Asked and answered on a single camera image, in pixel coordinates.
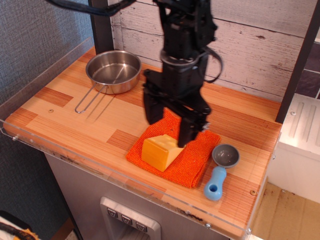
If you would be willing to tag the blue grey measuring scoop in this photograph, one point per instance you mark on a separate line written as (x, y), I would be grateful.
(225, 156)

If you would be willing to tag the dark right shelf post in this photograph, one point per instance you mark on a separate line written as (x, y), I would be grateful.
(300, 63)

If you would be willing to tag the toy fridge dispenser panel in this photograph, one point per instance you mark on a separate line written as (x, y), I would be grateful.
(124, 223)

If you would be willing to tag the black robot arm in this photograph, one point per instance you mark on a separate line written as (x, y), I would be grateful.
(188, 28)

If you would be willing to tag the yellow black object bottom left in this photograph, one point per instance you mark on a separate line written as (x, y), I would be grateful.
(19, 234)

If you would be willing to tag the yellow cheese wedge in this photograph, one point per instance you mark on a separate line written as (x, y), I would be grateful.
(160, 151)

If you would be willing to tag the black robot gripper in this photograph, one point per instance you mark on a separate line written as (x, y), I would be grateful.
(177, 87)

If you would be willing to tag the white toy cabinet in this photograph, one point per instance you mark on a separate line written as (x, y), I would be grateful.
(295, 163)

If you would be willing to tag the dark shelf post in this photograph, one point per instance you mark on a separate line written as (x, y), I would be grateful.
(102, 33)
(300, 63)

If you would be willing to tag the clear acrylic table guard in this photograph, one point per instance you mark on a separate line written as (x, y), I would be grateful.
(87, 154)

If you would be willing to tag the steel pan with wire handle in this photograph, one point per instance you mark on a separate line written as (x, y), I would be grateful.
(111, 73)

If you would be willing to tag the orange knitted cloth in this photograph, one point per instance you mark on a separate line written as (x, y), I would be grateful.
(188, 167)

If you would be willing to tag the dark left shelf post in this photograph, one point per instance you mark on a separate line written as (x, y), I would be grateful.
(102, 33)

